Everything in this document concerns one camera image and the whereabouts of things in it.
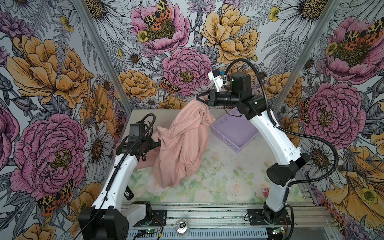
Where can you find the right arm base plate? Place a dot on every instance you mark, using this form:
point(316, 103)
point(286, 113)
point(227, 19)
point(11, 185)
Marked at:
point(261, 217)

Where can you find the black handheld device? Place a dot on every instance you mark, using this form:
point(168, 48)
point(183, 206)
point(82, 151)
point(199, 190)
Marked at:
point(128, 194)

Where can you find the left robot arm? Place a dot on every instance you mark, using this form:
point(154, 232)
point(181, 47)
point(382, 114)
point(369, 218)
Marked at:
point(106, 219)

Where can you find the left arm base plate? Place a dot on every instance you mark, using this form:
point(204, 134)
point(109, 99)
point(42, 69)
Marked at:
point(159, 219)

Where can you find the small pink red toy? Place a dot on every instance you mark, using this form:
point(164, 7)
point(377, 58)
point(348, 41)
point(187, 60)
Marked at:
point(265, 192)

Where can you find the silver drink can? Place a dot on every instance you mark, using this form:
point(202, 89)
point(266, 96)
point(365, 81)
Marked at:
point(182, 228)

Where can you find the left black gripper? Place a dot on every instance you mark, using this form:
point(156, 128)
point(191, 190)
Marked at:
point(155, 143)

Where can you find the white perforated cable duct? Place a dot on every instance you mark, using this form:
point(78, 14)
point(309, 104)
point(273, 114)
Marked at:
point(217, 234)

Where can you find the pink garment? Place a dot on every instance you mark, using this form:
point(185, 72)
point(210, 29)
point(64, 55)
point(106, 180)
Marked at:
point(182, 145)

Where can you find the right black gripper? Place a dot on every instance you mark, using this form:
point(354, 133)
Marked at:
point(213, 98)

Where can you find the aluminium frame rail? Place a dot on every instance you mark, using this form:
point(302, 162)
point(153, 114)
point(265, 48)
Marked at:
point(231, 215)

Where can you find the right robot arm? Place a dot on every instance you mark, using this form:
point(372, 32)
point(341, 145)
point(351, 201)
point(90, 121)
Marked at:
point(289, 160)

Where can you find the lavender plastic laundry basket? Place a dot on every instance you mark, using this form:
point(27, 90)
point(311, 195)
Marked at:
point(234, 130)

